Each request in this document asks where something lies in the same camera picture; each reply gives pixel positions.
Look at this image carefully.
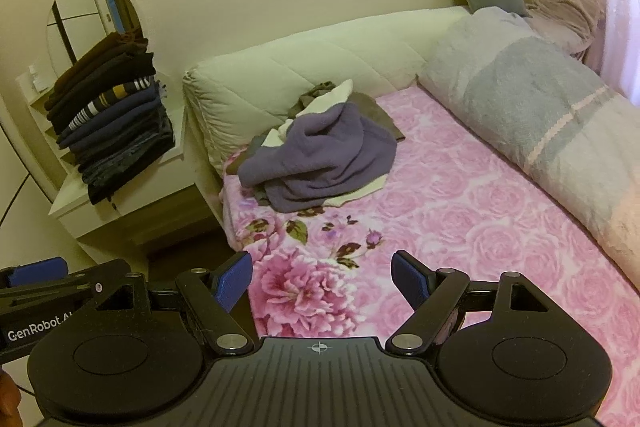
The olive garment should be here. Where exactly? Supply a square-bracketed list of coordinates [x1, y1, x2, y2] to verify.
[299, 81, 337, 110]

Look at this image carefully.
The white dressing table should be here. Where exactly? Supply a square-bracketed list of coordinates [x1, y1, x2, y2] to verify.
[15, 72, 211, 253]

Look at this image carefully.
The grey and white rolled duvet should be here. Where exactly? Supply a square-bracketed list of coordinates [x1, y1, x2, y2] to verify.
[417, 6, 640, 293]

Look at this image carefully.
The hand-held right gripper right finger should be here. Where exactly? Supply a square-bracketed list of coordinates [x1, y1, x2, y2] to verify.
[385, 250, 551, 355]

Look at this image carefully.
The pink floral blanket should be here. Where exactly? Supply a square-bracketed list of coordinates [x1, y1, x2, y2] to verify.
[220, 84, 640, 427]

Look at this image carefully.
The oval wall mirror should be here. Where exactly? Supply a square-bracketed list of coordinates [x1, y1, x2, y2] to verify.
[46, 0, 142, 80]

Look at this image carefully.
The purple cardigan with cream trim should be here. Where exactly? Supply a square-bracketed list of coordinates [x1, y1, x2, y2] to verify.
[237, 79, 398, 214]

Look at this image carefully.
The stack of dark folded clothes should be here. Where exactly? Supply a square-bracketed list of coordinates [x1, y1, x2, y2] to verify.
[44, 32, 176, 206]

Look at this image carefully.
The cream padded headboard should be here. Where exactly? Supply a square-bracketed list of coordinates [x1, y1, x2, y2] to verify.
[182, 5, 473, 180]

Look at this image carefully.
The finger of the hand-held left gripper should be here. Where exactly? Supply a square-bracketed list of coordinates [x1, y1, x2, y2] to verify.
[0, 257, 130, 308]

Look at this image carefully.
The pale pink pillow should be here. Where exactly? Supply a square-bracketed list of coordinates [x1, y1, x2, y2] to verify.
[522, 0, 606, 55]

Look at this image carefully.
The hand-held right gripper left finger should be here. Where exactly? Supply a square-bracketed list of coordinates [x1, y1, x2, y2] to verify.
[92, 251, 256, 356]

